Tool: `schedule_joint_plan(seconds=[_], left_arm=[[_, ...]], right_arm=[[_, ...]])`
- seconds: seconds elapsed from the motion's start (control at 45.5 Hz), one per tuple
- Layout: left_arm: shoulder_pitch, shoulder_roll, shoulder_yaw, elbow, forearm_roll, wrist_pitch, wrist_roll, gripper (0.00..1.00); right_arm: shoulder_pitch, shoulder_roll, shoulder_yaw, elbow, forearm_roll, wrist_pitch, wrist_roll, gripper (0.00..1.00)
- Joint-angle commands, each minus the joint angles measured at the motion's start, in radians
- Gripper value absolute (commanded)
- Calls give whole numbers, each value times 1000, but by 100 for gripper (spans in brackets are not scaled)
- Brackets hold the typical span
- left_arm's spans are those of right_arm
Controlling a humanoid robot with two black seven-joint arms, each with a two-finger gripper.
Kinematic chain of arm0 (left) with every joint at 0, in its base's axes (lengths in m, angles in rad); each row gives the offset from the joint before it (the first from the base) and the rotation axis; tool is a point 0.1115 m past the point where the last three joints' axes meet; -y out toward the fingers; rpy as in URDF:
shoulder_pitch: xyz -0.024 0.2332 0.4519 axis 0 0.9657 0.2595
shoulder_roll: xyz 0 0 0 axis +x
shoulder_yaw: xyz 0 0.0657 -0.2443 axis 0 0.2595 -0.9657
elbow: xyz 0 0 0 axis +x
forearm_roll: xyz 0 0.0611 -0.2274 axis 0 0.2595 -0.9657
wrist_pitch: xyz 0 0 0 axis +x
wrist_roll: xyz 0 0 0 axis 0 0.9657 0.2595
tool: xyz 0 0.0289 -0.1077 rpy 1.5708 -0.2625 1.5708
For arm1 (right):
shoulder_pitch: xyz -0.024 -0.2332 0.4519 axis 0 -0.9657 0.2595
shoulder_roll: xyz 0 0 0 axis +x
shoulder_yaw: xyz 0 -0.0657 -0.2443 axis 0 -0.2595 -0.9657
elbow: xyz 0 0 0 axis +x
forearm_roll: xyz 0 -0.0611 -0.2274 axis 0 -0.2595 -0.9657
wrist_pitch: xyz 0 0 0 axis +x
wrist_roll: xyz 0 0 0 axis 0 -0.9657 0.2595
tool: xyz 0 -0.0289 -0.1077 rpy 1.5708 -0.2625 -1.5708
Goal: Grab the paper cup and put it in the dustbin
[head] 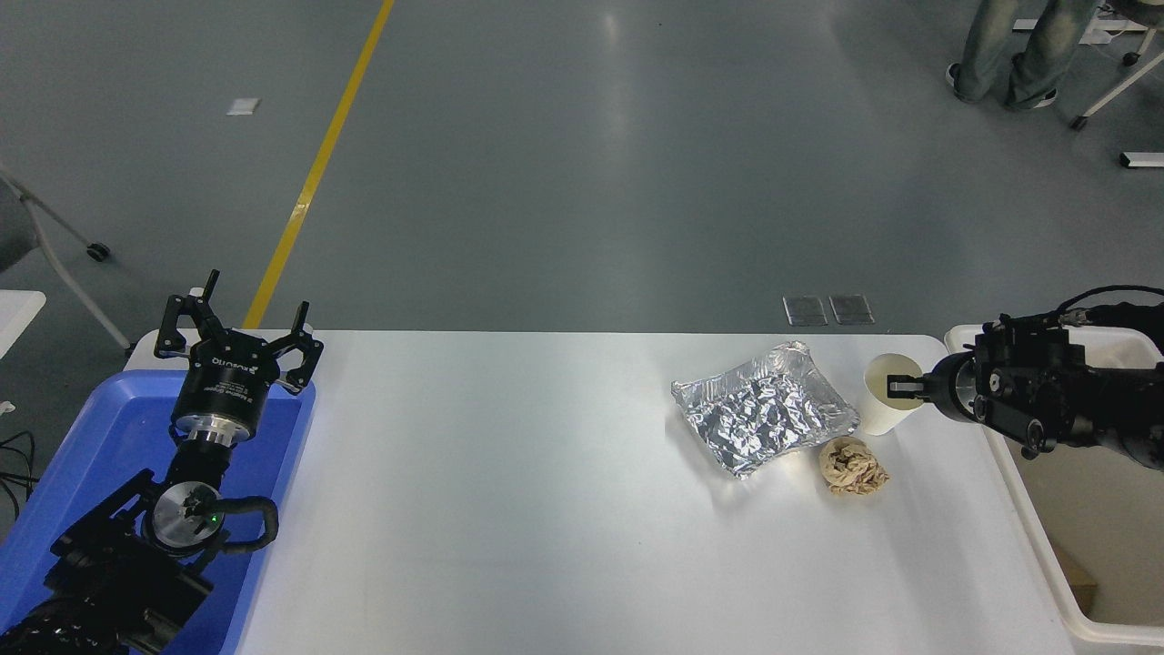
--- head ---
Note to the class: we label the large pale plastic bin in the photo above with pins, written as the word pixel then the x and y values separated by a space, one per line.
pixel 1091 518

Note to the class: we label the grey wheeled chair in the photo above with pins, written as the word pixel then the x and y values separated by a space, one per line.
pixel 55 246

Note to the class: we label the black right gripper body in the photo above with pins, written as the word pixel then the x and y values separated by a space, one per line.
pixel 957 389

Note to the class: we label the crumpled silver foil tray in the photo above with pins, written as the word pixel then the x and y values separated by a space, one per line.
pixel 764 414

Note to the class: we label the white paper cup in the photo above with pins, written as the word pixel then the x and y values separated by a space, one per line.
pixel 882 409

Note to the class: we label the crumpled tan paper ball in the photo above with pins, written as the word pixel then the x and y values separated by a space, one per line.
pixel 852 466

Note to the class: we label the white flat bar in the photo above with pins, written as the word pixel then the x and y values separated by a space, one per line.
pixel 1142 160

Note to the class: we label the small white table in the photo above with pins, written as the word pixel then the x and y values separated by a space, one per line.
pixel 14 318

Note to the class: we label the white paper scrap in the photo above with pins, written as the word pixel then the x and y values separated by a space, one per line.
pixel 244 106

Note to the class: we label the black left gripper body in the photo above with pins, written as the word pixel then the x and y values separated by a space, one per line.
pixel 221 389

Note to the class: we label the white wheeled chair base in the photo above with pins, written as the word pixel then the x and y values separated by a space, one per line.
pixel 1123 73

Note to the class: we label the blue plastic tray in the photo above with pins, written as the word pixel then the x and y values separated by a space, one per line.
pixel 118 428

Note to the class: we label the grey metal floor plate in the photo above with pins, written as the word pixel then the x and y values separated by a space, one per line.
pixel 805 309
pixel 851 309

